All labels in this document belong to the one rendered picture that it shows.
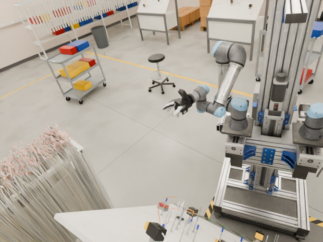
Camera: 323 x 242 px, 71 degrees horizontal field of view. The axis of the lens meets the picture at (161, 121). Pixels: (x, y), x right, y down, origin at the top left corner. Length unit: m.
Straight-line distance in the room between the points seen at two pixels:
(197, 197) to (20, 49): 7.69
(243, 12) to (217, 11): 0.64
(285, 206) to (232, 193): 0.49
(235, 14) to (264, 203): 4.12
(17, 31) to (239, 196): 8.14
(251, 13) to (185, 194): 4.00
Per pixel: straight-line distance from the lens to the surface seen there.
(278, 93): 1.76
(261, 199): 2.62
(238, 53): 1.55
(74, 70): 4.94
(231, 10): 5.72
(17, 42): 9.04
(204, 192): 2.86
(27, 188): 1.50
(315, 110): 1.77
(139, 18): 7.67
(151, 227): 0.86
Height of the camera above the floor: 2.38
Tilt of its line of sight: 38 degrees down
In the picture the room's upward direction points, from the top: 11 degrees counter-clockwise
